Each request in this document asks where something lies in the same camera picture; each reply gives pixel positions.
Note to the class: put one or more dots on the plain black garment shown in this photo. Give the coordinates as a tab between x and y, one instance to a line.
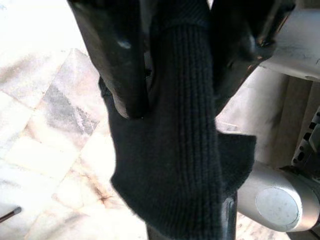
175	125

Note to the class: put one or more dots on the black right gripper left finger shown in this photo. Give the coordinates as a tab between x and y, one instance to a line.
112	50

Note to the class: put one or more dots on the thin black rod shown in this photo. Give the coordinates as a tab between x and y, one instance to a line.
15	211

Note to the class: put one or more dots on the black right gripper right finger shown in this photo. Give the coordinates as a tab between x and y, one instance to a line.
237	30

